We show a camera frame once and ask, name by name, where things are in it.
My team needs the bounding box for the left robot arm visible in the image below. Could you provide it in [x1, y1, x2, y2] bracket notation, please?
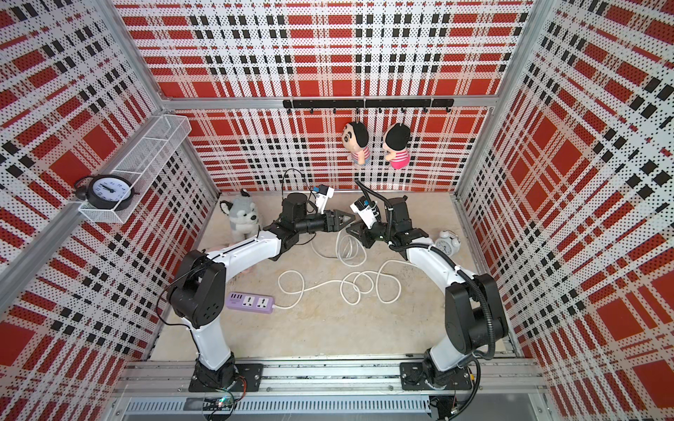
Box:
[168, 193, 356, 392]

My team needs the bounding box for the white wire mesh shelf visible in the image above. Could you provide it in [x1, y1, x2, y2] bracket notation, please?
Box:
[78, 114, 191, 224]

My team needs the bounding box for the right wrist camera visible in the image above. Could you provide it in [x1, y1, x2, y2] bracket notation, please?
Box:
[350, 180, 391, 229]

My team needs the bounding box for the hanging doll striped shirt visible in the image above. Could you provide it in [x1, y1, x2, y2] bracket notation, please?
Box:
[341, 121, 371, 166]

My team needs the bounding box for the hanging doll pink shirt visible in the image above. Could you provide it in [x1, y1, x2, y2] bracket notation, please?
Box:
[383, 123, 411, 169]

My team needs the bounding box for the purple power strip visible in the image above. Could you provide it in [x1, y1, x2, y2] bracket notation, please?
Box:
[225, 291, 275, 314]

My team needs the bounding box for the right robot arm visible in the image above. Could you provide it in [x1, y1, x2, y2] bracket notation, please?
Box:
[347, 194, 508, 389]

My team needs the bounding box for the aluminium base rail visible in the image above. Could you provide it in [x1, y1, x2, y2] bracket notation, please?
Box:
[105, 354, 555, 420]

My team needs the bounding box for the grey husky plush toy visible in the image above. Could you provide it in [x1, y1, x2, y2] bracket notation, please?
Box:
[219, 189, 261, 243]

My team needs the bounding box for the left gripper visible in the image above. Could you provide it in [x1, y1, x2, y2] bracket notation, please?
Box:
[297, 209, 356, 234]

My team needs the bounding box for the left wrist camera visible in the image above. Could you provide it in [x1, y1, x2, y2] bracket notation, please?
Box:
[312, 184, 335, 214]

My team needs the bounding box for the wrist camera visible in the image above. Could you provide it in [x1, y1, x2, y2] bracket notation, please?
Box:
[350, 180, 391, 229]
[312, 184, 335, 214]

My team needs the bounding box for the white alarm clock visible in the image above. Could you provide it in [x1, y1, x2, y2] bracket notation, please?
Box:
[435, 230, 461, 257]

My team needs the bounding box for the black hook rail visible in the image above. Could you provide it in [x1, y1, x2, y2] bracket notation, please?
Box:
[282, 98, 456, 112]

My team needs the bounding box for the black alarm clock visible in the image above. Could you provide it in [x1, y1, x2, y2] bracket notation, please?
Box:
[74, 175, 136, 212]

